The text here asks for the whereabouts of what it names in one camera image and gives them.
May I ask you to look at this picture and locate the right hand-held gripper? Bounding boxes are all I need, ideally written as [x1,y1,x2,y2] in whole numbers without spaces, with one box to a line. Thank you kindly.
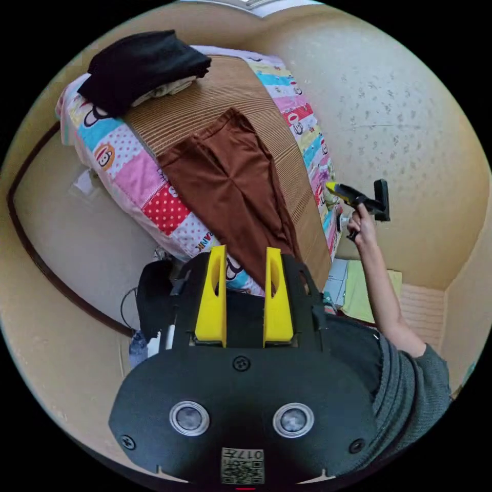
[325,182,386,242]

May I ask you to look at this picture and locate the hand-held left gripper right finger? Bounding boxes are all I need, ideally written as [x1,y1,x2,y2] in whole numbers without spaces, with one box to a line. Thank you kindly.
[262,247,295,348]

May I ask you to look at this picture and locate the pile of clothes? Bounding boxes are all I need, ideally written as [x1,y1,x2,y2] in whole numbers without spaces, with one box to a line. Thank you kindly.
[76,29,213,118]

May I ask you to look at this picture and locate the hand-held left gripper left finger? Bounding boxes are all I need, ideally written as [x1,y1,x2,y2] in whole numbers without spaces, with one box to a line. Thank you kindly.
[194,244,228,348]

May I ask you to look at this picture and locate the person's right forearm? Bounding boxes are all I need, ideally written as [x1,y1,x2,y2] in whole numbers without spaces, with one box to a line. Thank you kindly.
[355,235,428,358]

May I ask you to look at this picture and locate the brown pants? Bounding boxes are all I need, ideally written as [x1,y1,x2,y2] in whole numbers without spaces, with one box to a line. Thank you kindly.
[156,107,305,293]

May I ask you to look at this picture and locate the person's right hand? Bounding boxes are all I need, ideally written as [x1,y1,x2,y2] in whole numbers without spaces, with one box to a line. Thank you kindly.
[347,202,377,249]

